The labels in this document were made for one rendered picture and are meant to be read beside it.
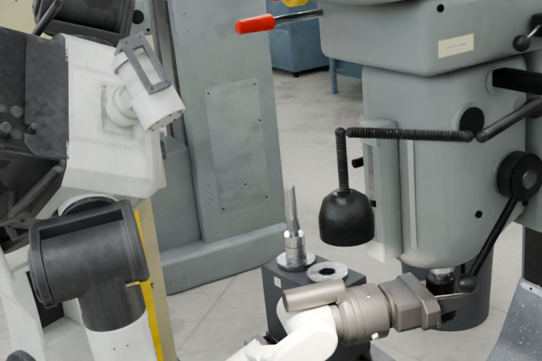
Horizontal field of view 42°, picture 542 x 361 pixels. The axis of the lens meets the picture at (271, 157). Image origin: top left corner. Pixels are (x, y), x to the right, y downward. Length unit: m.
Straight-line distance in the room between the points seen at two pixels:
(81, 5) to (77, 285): 0.45
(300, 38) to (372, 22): 7.46
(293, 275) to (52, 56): 0.76
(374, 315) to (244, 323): 2.42
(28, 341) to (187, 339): 2.04
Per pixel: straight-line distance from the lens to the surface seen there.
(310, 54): 8.52
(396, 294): 1.16
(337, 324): 1.12
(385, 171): 1.02
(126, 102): 1.05
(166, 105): 1.00
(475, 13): 0.94
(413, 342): 3.31
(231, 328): 3.50
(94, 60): 1.12
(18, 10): 2.55
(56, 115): 1.05
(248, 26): 0.99
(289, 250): 1.60
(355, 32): 1.00
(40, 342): 1.45
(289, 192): 1.55
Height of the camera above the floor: 1.84
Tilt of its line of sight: 19 degrees down
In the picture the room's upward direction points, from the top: 6 degrees counter-clockwise
